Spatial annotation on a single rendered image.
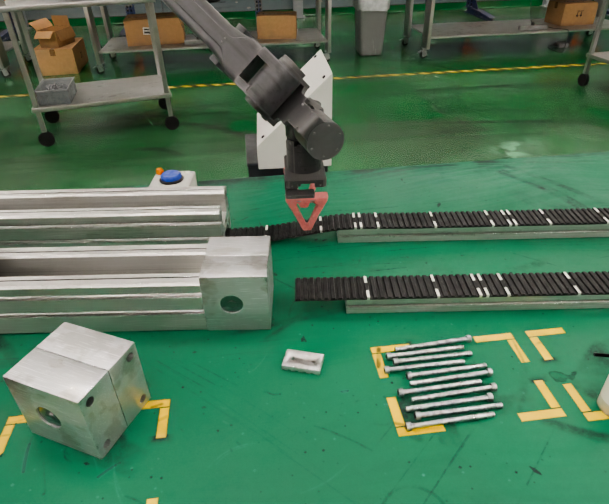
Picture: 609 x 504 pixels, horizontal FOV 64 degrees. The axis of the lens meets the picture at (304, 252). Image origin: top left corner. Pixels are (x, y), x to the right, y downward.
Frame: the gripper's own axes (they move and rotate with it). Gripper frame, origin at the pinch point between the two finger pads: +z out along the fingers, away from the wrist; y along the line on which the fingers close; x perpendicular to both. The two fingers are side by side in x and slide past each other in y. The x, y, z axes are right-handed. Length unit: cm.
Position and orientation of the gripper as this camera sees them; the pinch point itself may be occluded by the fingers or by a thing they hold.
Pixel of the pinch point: (305, 214)
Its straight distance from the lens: 87.0
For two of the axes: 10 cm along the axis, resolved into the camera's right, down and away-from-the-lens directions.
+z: 0.2, 8.2, 5.7
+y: 0.6, 5.7, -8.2
